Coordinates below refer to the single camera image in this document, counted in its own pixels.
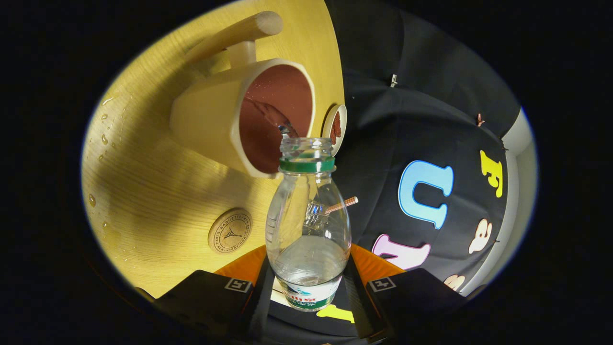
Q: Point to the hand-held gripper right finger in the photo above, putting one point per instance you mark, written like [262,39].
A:
[357,306]

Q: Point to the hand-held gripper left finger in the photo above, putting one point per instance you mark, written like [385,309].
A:
[262,306]

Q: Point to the clear plastic juice bottle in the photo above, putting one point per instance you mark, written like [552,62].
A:
[309,258]

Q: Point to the round wooden coaster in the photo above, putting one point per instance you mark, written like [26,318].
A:
[230,231]

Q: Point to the red striped straw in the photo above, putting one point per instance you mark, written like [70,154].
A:
[352,201]

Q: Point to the wooden table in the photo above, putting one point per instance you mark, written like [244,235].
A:
[153,191]

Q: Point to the brown meat slice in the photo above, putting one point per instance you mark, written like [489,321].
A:
[334,136]
[336,122]

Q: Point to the black backdrop cloth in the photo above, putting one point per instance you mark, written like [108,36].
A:
[383,134]

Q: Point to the white round plate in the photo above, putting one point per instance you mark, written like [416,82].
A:
[342,120]

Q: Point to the copper clip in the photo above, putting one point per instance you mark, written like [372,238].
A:
[480,120]

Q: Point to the silver clip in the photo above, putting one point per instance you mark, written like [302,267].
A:
[393,80]

